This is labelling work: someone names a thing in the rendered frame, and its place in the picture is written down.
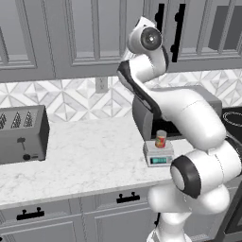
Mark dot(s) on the grey wall cupboard door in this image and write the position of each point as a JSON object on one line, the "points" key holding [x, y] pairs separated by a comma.
{"points": [[201, 31], [94, 31], [19, 38], [150, 9]]}

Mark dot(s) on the dark grey oven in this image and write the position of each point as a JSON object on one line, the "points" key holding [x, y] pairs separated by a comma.
{"points": [[234, 217]]}

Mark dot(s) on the white wall socket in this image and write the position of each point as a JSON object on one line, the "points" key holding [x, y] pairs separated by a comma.
{"points": [[101, 84]]}

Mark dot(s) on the grey metal toaster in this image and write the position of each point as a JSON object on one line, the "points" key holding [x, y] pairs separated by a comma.
{"points": [[22, 138]]}

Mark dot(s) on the white digital scale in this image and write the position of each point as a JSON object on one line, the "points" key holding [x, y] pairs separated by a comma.
{"points": [[158, 155]]}

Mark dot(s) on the red and yellow food can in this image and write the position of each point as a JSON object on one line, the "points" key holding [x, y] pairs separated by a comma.
{"points": [[160, 139]]}

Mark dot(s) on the grey drawer front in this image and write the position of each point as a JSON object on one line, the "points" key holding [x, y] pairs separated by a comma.
{"points": [[47, 209], [107, 197]]}

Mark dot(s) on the grey base cupboard door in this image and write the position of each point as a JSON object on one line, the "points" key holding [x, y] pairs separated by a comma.
{"points": [[41, 232], [123, 225]]}

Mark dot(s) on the black hob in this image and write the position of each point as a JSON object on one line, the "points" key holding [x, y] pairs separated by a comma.
{"points": [[233, 121]]}

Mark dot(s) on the grey toaster oven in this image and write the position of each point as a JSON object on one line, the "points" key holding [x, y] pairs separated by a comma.
{"points": [[142, 115]]}

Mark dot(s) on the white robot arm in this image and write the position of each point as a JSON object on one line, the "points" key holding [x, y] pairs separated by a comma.
{"points": [[195, 113]]}

